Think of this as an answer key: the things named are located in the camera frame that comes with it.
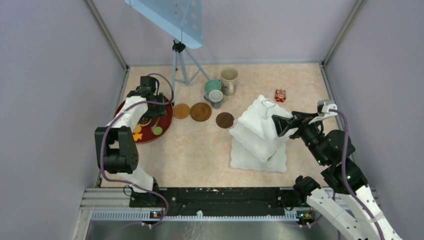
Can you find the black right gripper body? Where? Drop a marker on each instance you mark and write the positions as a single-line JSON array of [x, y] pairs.
[[309, 133]]

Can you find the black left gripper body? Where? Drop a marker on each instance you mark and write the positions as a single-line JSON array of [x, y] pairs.
[[156, 109]]

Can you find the clear plastic tongs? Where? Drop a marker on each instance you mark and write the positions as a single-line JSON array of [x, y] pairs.
[[154, 121]]

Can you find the round green macaron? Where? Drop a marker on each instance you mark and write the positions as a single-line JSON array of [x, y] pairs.
[[157, 131]]

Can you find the orange fish-shaped cookie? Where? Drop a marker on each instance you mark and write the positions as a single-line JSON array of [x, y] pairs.
[[137, 137]]

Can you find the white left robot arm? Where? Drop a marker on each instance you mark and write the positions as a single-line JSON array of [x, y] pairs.
[[116, 149]]

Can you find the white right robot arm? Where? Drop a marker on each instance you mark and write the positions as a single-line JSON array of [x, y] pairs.
[[326, 135]]

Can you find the chocolate sprinkled donut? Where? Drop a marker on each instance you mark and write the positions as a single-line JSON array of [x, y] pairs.
[[145, 121]]

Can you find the white tiered serving stand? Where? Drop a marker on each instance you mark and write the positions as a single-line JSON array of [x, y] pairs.
[[254, 138]]

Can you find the light wooden coaster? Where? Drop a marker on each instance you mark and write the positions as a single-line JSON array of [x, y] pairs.
[[181, 111]]

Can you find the round beige biscuit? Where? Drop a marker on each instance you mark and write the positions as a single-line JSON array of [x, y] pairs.
[[137, 129]]

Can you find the round red lacquer tray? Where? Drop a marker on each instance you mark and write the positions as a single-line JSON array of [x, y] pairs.
[[165, 116]]

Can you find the blue tripod stand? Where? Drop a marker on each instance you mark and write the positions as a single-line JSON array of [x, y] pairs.
[[178, 63]]

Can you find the medium brown wooden coaster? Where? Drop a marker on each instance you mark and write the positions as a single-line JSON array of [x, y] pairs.
[[200, 112]]

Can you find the dark brown wooden coaster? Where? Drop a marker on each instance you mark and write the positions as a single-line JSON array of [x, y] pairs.
[[225, 120]]

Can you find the teal ceramic cup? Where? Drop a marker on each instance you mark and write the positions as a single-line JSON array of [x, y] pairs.
[[212, 85]]

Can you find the grey ceramic cup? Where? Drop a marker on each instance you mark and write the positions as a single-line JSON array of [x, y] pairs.
[[215, 98]]

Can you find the beige ceramic mug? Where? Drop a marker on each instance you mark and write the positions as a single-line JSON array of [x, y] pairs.
[[229, 80]]

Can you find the blue perforated panel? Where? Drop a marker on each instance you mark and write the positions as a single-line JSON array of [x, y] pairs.
[[182, 19]]

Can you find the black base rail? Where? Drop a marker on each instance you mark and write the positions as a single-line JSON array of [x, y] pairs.
[[220, 202]]

